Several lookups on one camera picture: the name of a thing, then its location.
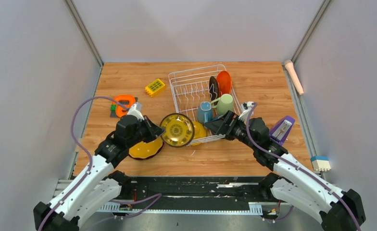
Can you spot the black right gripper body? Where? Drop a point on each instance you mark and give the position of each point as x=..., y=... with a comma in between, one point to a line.
x=242, y=136

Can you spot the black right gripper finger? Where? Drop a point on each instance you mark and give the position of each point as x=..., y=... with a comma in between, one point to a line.
x=222, y=125
x=230, y=132

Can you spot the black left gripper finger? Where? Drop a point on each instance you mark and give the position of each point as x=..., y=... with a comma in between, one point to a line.
x=150, y=125
x=151, y=135

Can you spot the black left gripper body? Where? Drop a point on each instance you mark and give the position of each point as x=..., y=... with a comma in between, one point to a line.
x=141, y=131

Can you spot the yellow dotted plate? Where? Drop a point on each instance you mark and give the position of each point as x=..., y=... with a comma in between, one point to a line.
x=143, y=151

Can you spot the olive patterned plate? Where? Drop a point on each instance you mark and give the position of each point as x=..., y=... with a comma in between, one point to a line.
x=178, y=130

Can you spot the orange plate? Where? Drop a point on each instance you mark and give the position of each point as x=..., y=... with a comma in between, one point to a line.
x=224, y=83

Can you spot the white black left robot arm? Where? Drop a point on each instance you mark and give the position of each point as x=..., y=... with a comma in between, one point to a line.
x=98, y=182

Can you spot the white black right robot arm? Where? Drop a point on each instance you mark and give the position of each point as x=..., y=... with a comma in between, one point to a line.
x=289, y=180

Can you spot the blue dotted mug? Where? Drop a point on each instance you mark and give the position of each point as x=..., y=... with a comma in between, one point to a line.
x=204, y=113

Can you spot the yellow ribbed bowl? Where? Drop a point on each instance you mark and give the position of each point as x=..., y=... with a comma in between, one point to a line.
x=199, y=133

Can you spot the light green mug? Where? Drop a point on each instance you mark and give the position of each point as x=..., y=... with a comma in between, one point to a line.
x=223, y=104

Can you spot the black plate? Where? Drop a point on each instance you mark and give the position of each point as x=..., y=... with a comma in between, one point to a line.
x=213, y=88

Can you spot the yellow toy block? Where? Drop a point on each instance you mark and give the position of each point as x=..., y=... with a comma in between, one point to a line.
x=155, y=88

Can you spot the white blue toy block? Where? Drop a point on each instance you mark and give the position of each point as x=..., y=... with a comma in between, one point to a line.
x=320, y=163

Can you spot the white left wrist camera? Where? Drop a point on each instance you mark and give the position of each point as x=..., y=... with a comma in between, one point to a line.
x=135, y=110

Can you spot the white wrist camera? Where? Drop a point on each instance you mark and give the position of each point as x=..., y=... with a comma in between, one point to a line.
x=246, y=110
x=135, y=110

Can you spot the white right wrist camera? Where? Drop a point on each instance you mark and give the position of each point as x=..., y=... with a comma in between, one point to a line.
x=246, y=110

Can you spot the white wire dish rack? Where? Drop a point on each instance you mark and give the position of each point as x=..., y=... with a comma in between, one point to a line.
x=191, y=87

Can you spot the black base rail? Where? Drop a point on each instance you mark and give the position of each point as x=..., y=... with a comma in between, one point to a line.
x=196, y=195

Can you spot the pink cylinder handle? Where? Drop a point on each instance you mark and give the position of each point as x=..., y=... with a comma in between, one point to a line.
x=289, y=66

